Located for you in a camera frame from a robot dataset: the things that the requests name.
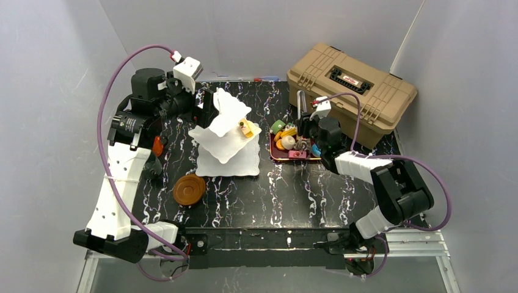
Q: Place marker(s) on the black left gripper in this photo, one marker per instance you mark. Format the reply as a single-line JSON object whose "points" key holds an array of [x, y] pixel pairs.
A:
{"points": [[206, 108]]}

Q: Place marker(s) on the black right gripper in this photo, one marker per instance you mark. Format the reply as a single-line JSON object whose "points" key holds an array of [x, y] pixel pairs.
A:
{"points": [[305, 124]]}

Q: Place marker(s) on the white three-tier cake stand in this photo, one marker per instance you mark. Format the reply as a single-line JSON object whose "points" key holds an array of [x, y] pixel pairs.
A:
{"points": [[223, 150]]}

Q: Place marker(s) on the yellow layered cake piece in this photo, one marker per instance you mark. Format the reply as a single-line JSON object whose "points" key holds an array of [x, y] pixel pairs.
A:
{"points": [[246, 127]]}

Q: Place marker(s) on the metal serving tongs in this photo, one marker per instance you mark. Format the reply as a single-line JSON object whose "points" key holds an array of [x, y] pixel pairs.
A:
{"points": [[301, 103]]}

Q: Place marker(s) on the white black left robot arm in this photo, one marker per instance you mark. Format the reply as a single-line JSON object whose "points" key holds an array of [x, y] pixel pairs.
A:
{"points": [[132, 154]]}

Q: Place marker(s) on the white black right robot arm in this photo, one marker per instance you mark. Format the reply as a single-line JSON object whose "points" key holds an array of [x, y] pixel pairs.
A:
{"points": [[400, 191]]}

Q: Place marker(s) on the yellow decorated cake slice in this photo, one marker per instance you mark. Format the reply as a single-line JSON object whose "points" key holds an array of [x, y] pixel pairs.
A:
{"points": [[292, 131]]}

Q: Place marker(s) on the chocolate swirl roll cake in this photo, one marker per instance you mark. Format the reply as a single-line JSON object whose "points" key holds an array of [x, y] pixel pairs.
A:
{"points": [[303, 144]]}

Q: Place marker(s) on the white coconut ball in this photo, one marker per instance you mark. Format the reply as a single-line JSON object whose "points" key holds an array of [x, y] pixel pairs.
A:
{"points": [[288, 142]]}

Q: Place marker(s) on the blue sprinkled donut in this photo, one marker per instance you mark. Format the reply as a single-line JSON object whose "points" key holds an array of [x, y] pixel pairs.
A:
{"points": [[316, 152]]}

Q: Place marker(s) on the green swirl roll cake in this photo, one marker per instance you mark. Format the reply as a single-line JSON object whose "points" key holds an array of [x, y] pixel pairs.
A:
{"points": [[277, 126]]}

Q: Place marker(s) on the pink rectangular cake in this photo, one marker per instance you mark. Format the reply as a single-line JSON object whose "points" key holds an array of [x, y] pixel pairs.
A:
{"points": [[297, 155]]}

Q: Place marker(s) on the round sandwich biscuit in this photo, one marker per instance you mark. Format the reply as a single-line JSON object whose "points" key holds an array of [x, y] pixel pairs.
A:
{"points": [[279, 145]]}

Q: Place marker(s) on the red dessert tray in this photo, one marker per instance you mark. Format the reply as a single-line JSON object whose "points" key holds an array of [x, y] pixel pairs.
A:
{"points": [[279, 155]]}

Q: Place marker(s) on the tan plastic toolbox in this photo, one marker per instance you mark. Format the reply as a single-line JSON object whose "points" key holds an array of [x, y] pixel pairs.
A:
{"points": [[367, 102]]}

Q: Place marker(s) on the orange plastic cup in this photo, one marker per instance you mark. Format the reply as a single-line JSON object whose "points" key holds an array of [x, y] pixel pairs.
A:
{"points": [[159, 144]]}

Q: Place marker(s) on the red blue screwdriver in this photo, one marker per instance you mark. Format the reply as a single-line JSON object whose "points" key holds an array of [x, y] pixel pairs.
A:
{"points": [[266, 79]]}

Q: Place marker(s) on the dark green cup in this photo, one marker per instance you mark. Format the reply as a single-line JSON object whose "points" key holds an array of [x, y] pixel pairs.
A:
{"points": [[152, 168]]}

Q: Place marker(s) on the brown round wooden lid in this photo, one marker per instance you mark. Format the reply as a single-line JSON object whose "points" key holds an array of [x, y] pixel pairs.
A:
{"points": [[189, 189]]}

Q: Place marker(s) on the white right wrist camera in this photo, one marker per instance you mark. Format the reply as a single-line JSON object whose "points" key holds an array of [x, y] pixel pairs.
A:
{"points": [[321, 106]]}

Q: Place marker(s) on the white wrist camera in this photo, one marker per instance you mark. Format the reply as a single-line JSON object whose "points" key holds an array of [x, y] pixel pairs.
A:
{"points": [[187, 70], [321, 106]]}

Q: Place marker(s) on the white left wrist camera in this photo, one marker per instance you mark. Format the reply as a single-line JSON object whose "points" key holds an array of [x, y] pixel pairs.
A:
{"points": [[187, 70]]}

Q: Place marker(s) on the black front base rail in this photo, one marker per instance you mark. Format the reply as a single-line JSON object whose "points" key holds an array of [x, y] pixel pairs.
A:
{"points": [[268, 247]]}

